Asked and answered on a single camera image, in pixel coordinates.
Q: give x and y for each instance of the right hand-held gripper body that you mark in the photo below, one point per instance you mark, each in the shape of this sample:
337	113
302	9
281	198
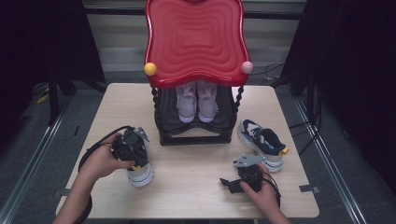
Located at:
250	177

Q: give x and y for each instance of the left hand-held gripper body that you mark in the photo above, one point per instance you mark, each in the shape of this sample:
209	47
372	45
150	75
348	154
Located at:
130	149

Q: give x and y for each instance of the navy and white sneaker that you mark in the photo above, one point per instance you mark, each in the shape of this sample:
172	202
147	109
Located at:
264	140
141	177

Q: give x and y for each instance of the purple sandal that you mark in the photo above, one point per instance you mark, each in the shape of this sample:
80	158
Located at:
208	105
186	105

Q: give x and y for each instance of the red and black shoe rack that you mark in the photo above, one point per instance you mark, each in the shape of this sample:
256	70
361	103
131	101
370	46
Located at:
196	40

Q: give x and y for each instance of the person's right hand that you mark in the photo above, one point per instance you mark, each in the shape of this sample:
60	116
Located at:
267	196

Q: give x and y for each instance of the person's left hand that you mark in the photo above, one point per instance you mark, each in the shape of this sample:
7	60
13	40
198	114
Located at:
99	161

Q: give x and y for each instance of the black tape strip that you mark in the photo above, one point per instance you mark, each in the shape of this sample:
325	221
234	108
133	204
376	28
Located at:
76	130

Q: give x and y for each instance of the grey tape piece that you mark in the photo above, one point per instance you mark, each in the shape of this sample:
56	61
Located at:
308	188
60	193

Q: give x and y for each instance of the dark metal stand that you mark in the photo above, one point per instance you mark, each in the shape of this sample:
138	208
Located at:
53	102

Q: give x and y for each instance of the yellow object on floor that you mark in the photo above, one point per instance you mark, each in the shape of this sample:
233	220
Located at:
42	99

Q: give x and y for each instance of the black curtain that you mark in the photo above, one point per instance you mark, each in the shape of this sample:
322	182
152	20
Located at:
37	46
358	77

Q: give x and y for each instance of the metal floor rail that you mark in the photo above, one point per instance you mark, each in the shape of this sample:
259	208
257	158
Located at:
31	168
330	161

